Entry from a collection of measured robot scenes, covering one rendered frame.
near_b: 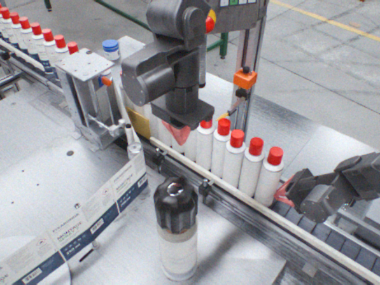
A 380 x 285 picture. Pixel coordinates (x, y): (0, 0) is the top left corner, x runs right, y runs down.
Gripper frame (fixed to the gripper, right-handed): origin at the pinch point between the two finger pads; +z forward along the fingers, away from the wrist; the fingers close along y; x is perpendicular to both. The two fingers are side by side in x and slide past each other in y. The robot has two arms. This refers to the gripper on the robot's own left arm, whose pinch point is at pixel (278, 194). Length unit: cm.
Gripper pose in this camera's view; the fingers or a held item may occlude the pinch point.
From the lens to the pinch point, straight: 89.6
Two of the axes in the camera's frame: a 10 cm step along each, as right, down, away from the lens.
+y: -6.3, 5.6, -5.4
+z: -4.9, 2.6, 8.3
